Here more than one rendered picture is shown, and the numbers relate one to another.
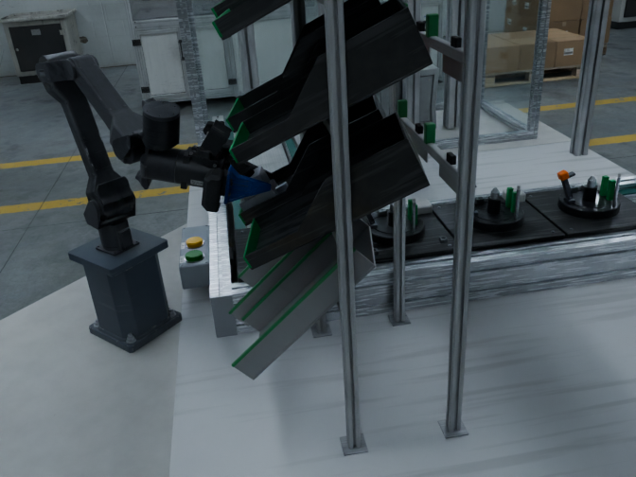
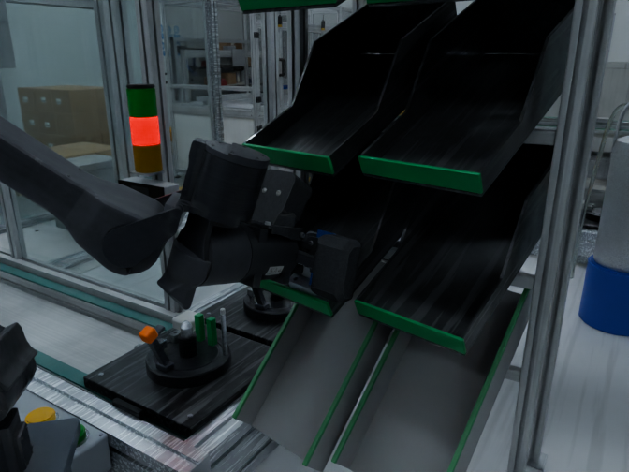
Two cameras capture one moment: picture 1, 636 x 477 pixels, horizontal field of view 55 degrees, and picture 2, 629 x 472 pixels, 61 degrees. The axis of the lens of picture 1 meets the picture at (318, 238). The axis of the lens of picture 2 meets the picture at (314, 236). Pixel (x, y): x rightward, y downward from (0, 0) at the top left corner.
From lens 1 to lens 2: 82 cm
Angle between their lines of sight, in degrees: 47
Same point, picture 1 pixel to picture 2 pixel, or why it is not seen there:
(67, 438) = not seen: outside the picture
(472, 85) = (596, 81)
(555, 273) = not seen: hidden behind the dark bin
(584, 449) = (605, 414)
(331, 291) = (511, 347)
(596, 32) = (275, 110)
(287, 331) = (477, 428)
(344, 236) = (551, 265)
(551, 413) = (552, 402)
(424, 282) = not seen: hidden behind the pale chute
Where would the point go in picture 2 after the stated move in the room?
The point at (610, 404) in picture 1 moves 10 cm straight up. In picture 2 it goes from (563, 374) to (571, 330)
